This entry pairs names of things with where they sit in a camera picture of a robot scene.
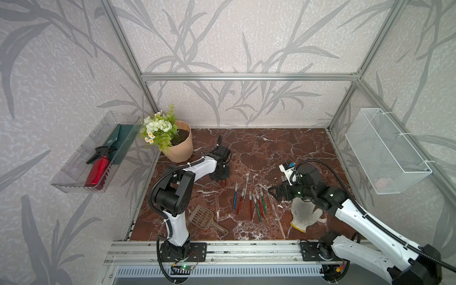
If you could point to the red spray bottle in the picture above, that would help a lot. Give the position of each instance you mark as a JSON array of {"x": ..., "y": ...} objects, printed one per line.
[{"x": 100, "y": 161}]

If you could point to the blue carving knife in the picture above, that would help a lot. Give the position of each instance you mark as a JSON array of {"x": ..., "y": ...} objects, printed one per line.
[{"x": 235, "y": 196}]

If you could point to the artificial white flower plant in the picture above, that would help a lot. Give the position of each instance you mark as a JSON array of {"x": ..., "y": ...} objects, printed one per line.
[{"x": 160, "y": 129}]

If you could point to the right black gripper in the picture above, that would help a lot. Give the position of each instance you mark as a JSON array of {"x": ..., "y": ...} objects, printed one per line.
[{"x": 285, "y": 187}]

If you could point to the clear plastic wall tray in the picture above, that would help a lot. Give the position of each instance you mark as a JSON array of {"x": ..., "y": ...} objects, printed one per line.
[{"x": 72, "y": 177}]

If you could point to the terracotta flower pot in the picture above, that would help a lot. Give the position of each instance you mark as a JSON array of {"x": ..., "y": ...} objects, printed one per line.
[{"x": 183, "y": 151}]

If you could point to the green garden trowel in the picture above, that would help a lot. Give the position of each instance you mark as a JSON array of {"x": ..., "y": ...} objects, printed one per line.
[{"x": 120, "y": 140}]

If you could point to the brown plastic scoop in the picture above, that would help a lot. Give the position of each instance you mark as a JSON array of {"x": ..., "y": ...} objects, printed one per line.
[{"x": 203, "y": 218}]

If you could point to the green carving knife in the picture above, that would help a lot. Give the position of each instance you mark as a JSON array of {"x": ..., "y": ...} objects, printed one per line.
[
  {"x": 257, "y": 208},
  {"x": 263, "y": 202}
]

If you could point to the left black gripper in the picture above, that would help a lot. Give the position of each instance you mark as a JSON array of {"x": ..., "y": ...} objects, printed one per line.
[{"x": 227, "y": 175}]

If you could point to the white work glove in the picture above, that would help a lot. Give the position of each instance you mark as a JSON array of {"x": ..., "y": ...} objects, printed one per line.
[{"x": 304, "y": 214}]

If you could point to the green carving knife left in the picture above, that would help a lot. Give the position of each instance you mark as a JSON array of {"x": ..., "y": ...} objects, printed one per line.
[{"x": 257, "y": 208}]

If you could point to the green carving knife right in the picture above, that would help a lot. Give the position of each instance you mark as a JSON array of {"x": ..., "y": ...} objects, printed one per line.
[{"x": 263, "y": 202}]

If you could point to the white wire mesh basket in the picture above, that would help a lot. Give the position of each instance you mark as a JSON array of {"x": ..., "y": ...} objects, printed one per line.
[{"x": 386, "y": 155}]

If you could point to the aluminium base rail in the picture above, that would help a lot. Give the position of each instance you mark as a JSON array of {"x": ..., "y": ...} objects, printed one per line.
[{"x": 252, "y": 252}]

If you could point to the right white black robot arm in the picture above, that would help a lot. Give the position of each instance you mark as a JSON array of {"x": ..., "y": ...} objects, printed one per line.
[{"x": 419, "y": 265}]

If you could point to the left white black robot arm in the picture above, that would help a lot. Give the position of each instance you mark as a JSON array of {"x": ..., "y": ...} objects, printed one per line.
[{"x": 172, "y": 192}]

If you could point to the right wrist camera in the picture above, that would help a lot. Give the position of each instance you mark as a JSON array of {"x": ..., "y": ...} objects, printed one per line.
[{"x": 289, "y": 170}]

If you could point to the small circuit board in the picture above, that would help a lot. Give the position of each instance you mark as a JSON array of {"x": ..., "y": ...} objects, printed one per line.
[{"x": 183, "y": 269}]

